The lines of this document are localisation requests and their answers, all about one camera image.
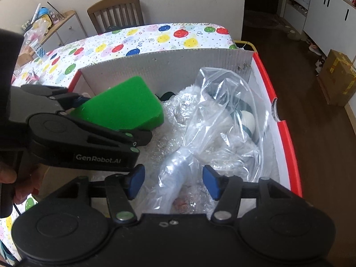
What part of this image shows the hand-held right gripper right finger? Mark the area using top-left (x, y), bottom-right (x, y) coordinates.
top-left (202, 165), bottom-right (303, 224)

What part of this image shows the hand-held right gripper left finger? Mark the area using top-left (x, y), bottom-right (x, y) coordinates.
top-left (49, 164), bottom-right (146, 224)

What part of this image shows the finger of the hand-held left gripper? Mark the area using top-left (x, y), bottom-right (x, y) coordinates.
top-left (57, 111), bottom-right (153, 148)
top-left (21, 85), bottom-right (93, 112)

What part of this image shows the clear bubble wrap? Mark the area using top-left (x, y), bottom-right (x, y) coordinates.
top-left (89, 85), bottom-right (212, 214)

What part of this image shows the green sponge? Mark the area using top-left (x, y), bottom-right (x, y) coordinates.
top-left (68, 76), bottom-right (165, 131)

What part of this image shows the clear plastic bag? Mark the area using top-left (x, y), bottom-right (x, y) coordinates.
top-left (157, 67), bottom-right (274, 214)

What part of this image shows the red cardboard box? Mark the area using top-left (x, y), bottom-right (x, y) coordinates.
top-left (42, 47), bottom-right (303, 214)

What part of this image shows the person's left hand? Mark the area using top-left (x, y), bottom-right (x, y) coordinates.
top-left (0, 162), bottom-right (42, 205)

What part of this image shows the wooden top side cabinet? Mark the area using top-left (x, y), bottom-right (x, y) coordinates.
top-left (17, 10), bottom-right (87, 70)

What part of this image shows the pile of plastic bags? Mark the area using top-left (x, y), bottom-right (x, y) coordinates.
top-left (24, 17), bottom-right (53, 48)

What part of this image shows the wooden chair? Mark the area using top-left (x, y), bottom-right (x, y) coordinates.
top-left (87, 0), bottom-right (145, 35)

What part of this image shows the brown cardboard box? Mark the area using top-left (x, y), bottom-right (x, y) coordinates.
top-left (317, 49), bottom-right (356, 107)

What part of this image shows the dark patterned rug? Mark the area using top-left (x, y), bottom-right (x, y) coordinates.
top-left (245, 10), bottom-right (281, 28)

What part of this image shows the white cabinet with black handles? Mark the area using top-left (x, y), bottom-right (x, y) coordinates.
top-left (303, 0), bottom-right (356, 59)

